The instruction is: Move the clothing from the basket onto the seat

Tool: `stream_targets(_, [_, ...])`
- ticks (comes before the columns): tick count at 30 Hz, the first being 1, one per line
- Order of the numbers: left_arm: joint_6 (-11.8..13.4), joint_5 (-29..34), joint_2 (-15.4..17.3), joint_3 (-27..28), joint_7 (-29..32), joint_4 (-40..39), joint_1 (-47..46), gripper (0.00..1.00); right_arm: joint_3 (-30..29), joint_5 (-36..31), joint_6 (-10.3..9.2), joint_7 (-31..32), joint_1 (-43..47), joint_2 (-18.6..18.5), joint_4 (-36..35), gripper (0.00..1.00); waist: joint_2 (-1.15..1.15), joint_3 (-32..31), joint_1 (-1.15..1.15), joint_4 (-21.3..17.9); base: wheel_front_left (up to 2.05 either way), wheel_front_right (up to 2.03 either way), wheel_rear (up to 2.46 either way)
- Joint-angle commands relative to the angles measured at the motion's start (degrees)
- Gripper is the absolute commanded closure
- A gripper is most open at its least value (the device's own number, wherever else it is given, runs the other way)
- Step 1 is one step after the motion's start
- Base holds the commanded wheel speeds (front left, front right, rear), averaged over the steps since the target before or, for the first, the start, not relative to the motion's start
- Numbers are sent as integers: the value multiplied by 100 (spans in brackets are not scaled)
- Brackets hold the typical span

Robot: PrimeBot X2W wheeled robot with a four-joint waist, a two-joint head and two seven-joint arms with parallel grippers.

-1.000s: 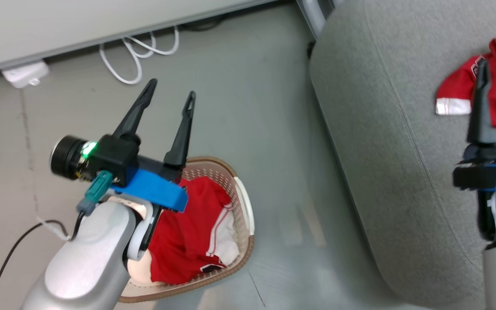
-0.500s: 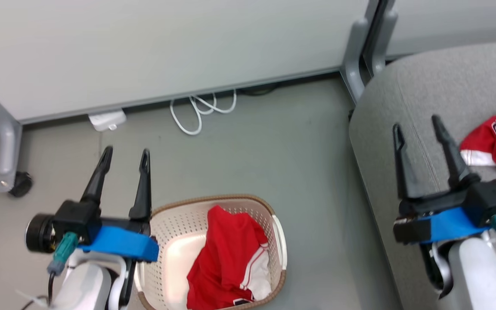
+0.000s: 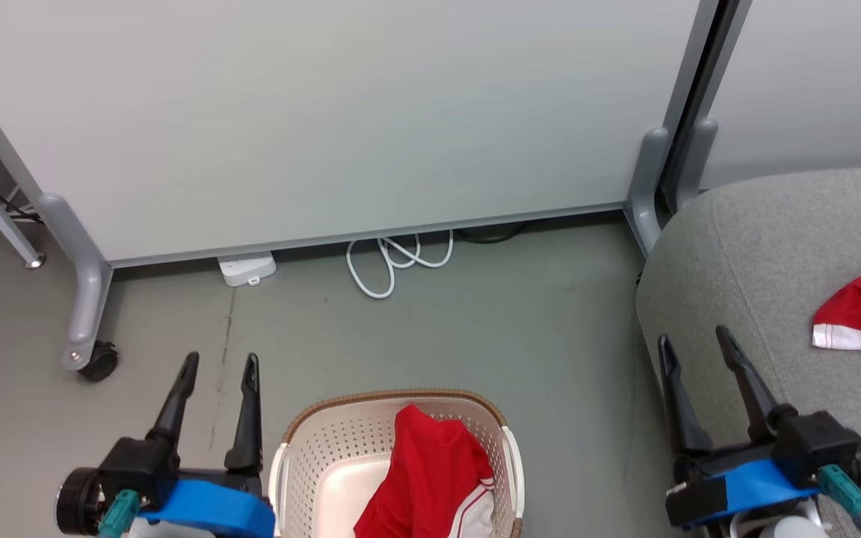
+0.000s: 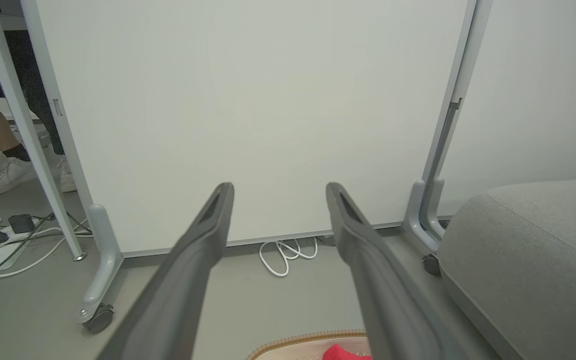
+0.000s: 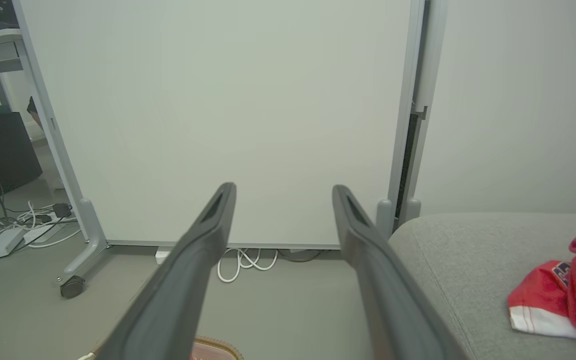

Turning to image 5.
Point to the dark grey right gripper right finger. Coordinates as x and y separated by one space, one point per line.
388 300

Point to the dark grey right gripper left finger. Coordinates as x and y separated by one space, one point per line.
178 300

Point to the grey fabric sofa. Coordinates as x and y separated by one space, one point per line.
468 280

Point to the cream perforated laundry basket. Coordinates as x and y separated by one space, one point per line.
218 347

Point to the short grey partition leg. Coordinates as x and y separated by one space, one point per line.
384 217

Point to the grey leg of narrow panel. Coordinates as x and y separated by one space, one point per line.
410 210

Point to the black caster wheel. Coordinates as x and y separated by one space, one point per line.
73 288

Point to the grey partition leg with caster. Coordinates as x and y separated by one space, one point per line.
92 235

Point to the black plug adapter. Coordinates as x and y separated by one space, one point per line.
61 210

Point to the white power strip with adapter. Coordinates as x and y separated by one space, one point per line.
43 231

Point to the large white partition panel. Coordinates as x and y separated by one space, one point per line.
218 100

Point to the black box cabinet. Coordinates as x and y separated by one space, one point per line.
3 150

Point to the narrow white partition panel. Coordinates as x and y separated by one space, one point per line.
518 100

